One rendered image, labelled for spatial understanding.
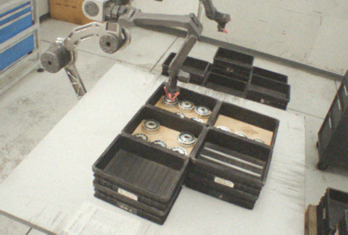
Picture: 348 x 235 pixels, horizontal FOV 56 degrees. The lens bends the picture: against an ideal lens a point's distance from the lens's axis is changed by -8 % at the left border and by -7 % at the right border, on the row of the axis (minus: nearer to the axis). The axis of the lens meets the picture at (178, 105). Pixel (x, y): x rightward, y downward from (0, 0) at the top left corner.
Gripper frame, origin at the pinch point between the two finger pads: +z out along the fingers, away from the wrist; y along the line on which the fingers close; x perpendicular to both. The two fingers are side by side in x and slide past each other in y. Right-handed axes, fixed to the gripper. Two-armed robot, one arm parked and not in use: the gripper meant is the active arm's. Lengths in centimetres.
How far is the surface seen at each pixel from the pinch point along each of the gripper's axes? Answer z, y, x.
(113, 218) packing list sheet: 17, -63, 63
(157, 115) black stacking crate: -2.3, -16.3, 17.3
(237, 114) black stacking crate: 0.1, -29.3, -33.2
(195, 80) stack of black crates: 36, 61, -62
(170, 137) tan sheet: 4.0, -30.0, 14.8
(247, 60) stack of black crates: 35, 80, -139
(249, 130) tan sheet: 4, -41, -36
